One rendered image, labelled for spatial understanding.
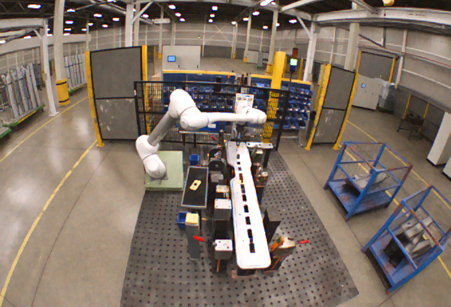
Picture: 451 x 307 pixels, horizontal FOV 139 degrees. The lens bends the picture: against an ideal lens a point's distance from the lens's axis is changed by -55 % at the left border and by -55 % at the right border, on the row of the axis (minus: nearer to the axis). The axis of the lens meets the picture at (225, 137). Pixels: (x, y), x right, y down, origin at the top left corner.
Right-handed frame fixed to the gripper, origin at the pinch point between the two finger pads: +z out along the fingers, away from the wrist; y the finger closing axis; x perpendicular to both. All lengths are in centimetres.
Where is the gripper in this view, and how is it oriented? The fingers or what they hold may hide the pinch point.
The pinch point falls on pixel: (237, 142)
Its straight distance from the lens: 179.4
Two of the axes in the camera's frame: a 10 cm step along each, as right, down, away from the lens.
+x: -0.4, -4.7, 8.8
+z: -0.9, 8.8, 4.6
